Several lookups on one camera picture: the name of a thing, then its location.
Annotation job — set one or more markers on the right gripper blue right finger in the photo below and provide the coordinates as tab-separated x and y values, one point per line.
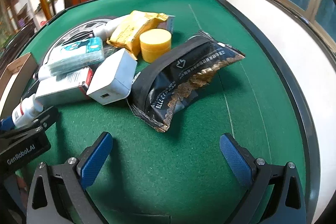
239	159

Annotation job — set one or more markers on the small white teal box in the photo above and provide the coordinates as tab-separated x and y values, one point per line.
168	24

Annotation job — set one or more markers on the yellow snack packet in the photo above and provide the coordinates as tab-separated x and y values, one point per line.
127	33

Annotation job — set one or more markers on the yellow round jar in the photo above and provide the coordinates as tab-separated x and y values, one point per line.
154	43

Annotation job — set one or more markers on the white bottle red label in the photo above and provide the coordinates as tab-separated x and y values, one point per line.
23	114

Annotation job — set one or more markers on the silver red box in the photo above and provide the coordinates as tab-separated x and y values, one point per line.
62	89

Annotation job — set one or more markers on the black gold snack pouch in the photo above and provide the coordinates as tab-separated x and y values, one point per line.
170	83

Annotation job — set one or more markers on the white power adapter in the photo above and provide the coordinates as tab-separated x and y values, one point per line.
112	80

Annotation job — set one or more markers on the cardboard tray box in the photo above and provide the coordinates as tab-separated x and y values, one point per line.
14	79

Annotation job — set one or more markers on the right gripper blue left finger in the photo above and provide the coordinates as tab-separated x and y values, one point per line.
92	159

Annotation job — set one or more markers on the teal tissue pack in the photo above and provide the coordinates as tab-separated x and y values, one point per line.
75	55

